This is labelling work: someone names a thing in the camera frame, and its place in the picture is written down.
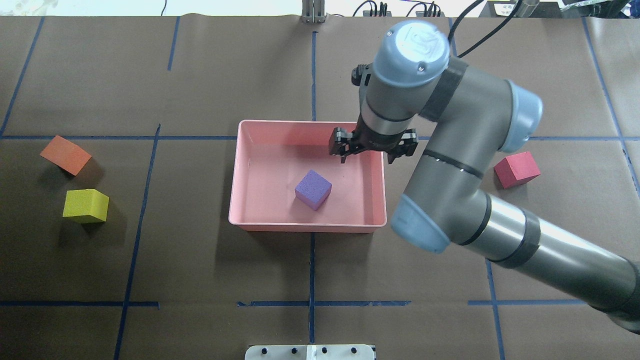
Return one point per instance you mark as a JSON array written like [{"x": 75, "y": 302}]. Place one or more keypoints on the pink plastic bin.
[{"x": 272, "y": 157}]

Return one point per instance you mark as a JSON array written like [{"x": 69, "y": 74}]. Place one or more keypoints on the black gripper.
[{"x": 373, "y": 142}]

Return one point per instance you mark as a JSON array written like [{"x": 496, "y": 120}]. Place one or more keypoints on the orange foam block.
[{"x": 66, "y": 155}]

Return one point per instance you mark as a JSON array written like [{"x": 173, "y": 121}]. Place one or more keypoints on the red foam block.
[{"x": 516, "y": 169}]

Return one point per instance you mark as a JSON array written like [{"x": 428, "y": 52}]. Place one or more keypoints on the purple foam block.
[{"x": 313, "y": 190}]

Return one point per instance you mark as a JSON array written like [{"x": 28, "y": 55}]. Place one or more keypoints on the aluminium frame post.
[{"x": 313, "y": 11}]

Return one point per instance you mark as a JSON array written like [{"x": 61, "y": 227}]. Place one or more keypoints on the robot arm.
[{"x": 477, "y": 115}]

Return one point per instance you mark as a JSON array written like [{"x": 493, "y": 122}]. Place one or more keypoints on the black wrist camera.
[{"x": 360, "y": 75}]

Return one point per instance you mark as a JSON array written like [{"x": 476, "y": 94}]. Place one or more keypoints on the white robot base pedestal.
[{"x": 311, "y": 352}]

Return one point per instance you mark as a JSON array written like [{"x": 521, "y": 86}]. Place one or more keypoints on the black cable plugs left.
[{"x": 372, "y": 9}]

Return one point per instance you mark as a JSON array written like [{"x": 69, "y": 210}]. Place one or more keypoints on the black cable plugs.
[
  {"x": 424, "y": 9},
  {"x": 372, "y": 9}
]

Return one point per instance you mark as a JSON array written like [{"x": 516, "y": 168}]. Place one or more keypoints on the black cable plugs right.
[{"x": 424, "y": 9}]

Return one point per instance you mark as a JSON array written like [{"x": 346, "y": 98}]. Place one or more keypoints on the yellow foam block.
[{"x": 86, "y": 206}]

